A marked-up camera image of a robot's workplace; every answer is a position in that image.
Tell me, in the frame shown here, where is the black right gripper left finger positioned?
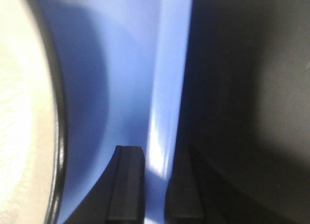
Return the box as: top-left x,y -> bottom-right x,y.
70,146 -> 145,224

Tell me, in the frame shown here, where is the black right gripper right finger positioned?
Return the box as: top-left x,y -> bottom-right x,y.
165,144 -> 281,224

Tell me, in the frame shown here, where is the beige plate with black rim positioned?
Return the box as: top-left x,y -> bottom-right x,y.
0,0 -> 67,224

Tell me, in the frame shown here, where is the blue plastic tray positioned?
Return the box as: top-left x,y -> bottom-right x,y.
30,0 -> 192,224

